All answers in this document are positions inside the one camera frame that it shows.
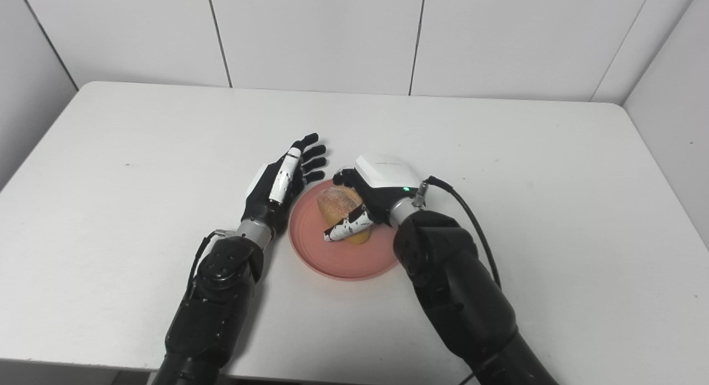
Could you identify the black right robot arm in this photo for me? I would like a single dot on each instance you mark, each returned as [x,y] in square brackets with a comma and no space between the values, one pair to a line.
[454,285]

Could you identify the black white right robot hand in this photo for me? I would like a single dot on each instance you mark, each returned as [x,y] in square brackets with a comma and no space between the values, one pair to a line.
[385,177]

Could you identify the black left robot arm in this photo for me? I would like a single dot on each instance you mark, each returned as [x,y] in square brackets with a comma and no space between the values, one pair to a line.
[216,302]

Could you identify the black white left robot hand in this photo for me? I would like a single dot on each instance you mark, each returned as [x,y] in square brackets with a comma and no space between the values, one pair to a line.
[263,199]

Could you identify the pink round plate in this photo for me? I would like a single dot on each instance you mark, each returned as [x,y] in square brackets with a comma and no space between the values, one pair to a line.
[346,260]

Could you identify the sugared bread roll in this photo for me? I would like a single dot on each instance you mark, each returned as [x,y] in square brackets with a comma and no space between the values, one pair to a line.
[338,203]

